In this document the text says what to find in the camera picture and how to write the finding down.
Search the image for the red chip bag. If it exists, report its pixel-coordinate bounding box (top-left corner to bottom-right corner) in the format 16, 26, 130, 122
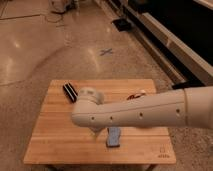
127, 90, 146, 100

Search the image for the blue sponge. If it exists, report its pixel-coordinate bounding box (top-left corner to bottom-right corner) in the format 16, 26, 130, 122
106, 127, 121, 148

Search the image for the wooden table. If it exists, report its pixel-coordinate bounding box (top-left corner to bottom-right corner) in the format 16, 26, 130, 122
23, 80, 176, 165

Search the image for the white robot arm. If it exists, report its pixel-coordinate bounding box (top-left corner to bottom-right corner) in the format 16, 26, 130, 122
71, 86, 213, 132

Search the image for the black rectangular case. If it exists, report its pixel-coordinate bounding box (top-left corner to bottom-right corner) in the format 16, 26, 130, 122
63, 83, 78, 103

